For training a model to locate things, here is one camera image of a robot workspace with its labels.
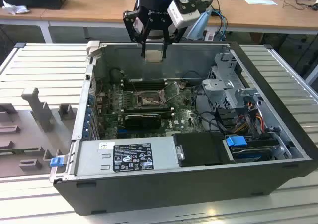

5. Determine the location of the black graphics card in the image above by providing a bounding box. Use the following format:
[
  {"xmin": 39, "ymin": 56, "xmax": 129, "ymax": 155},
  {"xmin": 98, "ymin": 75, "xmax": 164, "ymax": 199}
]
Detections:
[{"xmin": 123, "ymin": 113, "xmax": 162, "ymax": 130}]

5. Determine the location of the grey power supply unit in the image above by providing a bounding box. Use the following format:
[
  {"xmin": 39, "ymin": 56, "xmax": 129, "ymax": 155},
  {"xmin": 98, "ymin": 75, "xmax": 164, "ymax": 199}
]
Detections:
[{"xmin": 74, "ymin": 136, "xmax": 180, "ymax": 175}]

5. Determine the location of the grey parts rack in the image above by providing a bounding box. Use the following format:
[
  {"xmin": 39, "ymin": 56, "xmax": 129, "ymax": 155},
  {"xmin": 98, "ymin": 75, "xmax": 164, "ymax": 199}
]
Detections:
[{"xmin": 0, "ymin": 87, "xmax": 77, "ymax": 178}]

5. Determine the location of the grey metal drive cage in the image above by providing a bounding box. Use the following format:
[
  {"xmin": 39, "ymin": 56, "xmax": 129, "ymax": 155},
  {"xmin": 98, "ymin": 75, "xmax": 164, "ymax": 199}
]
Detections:
[{"xmin": 200, "ymin": 52, "xmax": 264, "ymax": 135}]

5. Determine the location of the black open pc case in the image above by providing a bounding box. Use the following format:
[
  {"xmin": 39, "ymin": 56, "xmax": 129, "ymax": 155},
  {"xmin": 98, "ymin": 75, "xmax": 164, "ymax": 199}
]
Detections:
[{"xmin": 49, "ymin": 40, "xmax": 314, "ymax": 216}]

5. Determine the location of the blue power supply latch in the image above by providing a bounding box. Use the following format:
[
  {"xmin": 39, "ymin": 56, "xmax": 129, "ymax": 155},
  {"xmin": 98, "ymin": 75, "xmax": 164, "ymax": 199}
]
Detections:
[{"xmin": 50, "ymin": 157, "xmax": 63, "ymax": 168}]

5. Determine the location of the green ram stick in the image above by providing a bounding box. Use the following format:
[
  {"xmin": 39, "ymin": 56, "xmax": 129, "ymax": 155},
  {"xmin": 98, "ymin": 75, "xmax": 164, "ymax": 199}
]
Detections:
[{"xmin": 0, "ymin": 147, "xmax": 42, "ymax": 156}]

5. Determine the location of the metal socket cover frame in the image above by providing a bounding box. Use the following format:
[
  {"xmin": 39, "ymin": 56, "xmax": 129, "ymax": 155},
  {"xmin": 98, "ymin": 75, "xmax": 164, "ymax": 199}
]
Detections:
[{"xmin": 161, "ymin": 81, "xmax": 181, "ymax": 102}]

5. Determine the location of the black ram slot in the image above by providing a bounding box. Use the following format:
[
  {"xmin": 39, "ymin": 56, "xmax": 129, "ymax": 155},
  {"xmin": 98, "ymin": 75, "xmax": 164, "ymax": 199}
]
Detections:
[
  {"xmin": 122, "ymin": 104, "xmax": 172, "ymax": 112},
  {"xmin": 122, "ymin": 78, "xmax": 167, "ymax": 85},
  {"xmin": 122, "ymin": 83, "xmax": 167, "ymax": 91},
  {"xmin": 122, "ymin": 109, "xmax": 175, "ymax": 117}
]

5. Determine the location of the hard disk in blue carrier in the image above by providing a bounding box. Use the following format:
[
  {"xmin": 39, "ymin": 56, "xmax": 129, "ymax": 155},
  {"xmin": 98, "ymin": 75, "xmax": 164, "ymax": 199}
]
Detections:
[{"xmin": 225, "ymin": 135, "xmax": 274, "ymax": 163}]

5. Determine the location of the crumpled white paper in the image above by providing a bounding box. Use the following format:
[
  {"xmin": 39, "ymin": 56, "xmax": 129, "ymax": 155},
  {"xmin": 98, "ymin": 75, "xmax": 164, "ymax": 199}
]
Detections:
[{"xmin": 1, "ymin": 0, "xmax": 31, "ymax": 16}]

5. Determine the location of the pale blue teach pendant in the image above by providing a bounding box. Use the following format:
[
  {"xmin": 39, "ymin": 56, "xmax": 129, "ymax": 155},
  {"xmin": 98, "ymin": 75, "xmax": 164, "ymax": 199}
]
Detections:
[{"xmin": 185, "ymin": 8, "xmax": 214, "ymax": 40}]

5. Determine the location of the black plastic shroud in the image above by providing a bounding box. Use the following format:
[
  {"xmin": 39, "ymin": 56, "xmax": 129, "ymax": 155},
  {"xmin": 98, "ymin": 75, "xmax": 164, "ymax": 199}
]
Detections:
[{"xmin": 172, "ymin": 131, "xmax": 236, "ymax": 168}]

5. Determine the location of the pale green paper sheet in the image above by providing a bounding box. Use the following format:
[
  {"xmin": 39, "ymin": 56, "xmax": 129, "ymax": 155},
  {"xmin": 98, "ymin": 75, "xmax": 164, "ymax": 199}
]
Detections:
[{"xmin": 243, "ymin": 0, "xmax": 278, "ymax": 6}]

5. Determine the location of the blue cable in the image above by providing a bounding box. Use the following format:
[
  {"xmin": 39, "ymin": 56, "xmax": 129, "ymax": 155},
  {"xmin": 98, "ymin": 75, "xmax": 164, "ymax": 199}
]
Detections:
[{"xmin": 211, "ymin": 9, "xmax": 229, "ymax": 41}]

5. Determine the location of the coloured power wire bundle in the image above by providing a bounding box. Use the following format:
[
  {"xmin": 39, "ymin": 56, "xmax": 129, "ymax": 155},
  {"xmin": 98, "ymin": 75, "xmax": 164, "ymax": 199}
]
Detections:
[{"xmin": 233, "ymin": 109, "xmax": 264, "ymax": 136}]

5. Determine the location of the grey case latch handle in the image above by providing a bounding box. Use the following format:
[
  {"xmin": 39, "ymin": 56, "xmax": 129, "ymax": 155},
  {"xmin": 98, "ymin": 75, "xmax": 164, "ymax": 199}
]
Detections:
[{"xmin": 86, "ymin": 40, "xmax": 101, "ymax": 59}]

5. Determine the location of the long wooden desk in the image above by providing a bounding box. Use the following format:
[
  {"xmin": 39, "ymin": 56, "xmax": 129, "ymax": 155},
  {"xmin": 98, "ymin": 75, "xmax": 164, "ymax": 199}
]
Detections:
[{"xmin": 40, "ymin": 0, "xmax": 318, "ymax": 35}]

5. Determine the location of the green motherboard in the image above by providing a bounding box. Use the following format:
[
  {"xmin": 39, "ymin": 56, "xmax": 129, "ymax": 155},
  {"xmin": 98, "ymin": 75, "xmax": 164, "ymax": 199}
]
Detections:
[{"xmin": 93, "ymin": 79, "xmax": 208, "ymax": 140}]

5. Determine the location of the wooden desk with white frame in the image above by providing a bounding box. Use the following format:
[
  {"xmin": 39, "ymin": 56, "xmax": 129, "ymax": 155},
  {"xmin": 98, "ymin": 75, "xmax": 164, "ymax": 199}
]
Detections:
[{"xmin": 0, "ymin": 0, "xmax": 73, "ymax": 45}]

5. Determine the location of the black internal cable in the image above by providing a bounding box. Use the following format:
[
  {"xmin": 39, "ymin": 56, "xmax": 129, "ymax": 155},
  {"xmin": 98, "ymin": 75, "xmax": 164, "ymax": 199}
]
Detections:
[{"xmin": 192, "ymin": 84, "xmax": 226, "ymax": 133}]

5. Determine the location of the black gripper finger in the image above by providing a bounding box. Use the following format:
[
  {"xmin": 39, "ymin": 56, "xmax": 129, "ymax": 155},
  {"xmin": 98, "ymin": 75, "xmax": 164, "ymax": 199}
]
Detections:
[
  {"xmin": 123, "ymin": 9, "xmax": 148, "ymax": 59},
  {"xmin": 161, "ymin": 22, "xmax": 187, "ymax": 60}
]

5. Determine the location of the silver square cpu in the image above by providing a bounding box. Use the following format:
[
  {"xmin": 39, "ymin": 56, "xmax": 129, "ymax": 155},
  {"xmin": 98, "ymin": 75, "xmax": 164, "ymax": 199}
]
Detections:
[{"xmin": 144, "ymin": 49, "xmax": 165, "ymax": 63}]

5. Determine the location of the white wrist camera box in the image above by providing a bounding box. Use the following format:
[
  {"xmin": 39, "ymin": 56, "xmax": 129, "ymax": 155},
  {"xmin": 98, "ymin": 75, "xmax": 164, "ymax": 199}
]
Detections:
[{"xmin": 167, "ymin": 0, "xmax": 201, "ymax": 29}]

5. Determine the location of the cpu socket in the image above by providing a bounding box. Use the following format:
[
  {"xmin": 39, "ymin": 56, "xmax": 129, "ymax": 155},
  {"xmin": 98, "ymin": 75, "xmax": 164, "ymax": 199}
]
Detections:
[{"xmin": 134, "ymin": 90, "xmax": 163, "ymax": 108}]

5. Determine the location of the black desk cable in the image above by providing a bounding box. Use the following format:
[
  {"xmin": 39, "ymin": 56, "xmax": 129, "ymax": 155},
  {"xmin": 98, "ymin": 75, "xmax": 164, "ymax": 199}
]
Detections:
[{"xmin": 282, "ymin": 0, "xmax": 318, "ymax": 11}]

